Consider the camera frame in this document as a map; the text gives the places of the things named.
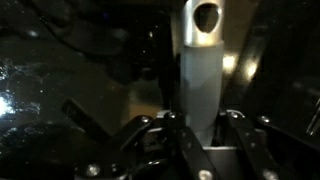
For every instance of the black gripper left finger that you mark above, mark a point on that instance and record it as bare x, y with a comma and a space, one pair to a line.
112, 161

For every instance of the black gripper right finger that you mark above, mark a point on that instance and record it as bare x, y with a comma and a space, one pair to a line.
271, 152

